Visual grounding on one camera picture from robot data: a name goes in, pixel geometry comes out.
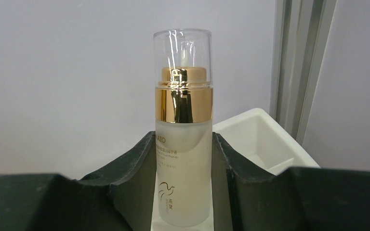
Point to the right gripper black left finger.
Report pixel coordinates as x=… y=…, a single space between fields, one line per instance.
x=117 y=197

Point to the aluminium corner post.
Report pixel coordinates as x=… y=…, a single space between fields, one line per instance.
x=301 y=32

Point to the white plastic drawer organizer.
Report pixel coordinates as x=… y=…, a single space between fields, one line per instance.
x=260 y=139

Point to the frosted gold pump bottle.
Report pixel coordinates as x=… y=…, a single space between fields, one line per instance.
x=183 y=125

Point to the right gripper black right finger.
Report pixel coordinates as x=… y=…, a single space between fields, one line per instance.
x=248 y=198

